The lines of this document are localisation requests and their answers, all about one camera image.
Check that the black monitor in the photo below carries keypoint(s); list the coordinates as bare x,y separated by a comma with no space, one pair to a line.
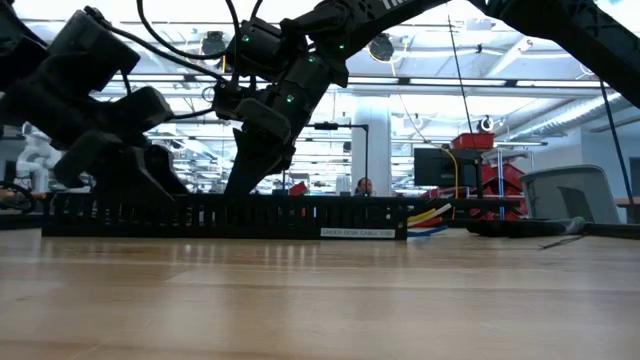
440,167

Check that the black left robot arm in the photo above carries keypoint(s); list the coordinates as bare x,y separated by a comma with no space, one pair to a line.
15,50

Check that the person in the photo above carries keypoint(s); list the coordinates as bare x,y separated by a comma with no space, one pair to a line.
364,186

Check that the red storage bin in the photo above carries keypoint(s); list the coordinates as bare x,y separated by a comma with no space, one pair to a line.
472,142

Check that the black raceway cover strip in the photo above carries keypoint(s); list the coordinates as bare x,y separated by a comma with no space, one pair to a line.
475,203

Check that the white robot figure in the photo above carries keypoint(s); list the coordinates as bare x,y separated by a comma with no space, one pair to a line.
35,160

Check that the silver ventilation duct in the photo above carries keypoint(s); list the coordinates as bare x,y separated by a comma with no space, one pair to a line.
570,115

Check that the stack of red bins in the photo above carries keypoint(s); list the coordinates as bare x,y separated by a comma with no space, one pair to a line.
505,180

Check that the black aluminium frame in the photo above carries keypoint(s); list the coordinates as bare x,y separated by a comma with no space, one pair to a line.
615,231

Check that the black camera stand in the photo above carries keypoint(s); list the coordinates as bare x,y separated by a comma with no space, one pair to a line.
325,126

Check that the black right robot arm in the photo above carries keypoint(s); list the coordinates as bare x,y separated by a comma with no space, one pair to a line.
360,15

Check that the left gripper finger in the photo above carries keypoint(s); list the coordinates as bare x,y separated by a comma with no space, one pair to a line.
130,180
165,172

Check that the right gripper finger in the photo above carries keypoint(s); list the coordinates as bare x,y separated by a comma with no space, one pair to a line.
255,160

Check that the black zip tie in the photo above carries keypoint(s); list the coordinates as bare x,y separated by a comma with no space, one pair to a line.
560,242

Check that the white pillar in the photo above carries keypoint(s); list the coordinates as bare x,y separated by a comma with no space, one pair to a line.
375,160

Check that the long ceiling light bar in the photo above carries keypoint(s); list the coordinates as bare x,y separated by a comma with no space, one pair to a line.
500,82

